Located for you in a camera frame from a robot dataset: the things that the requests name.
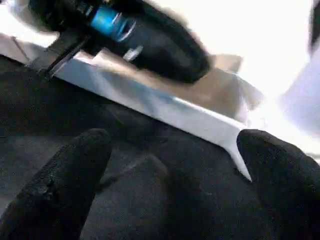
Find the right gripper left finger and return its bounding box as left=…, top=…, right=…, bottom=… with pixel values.
left=0, top=128, right=113, bottom=240

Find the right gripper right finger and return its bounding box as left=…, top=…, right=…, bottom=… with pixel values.
left=236, top=128, right=320, bottom=240

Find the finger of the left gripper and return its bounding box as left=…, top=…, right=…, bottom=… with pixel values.
left=123, top=0, right=212, bottom=85

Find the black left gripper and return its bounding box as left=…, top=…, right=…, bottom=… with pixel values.
left=27, top=0, right=144, bottom=79

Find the white plastic table top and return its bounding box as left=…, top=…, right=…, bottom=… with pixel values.
left=0, top=0, right=320, bottom=182

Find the white plastic table leg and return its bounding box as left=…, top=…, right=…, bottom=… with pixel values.
left=278, top=49, right=320, bottom=138

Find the black work mat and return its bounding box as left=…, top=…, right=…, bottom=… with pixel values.
left=0, top=54, right=320, bottom=240

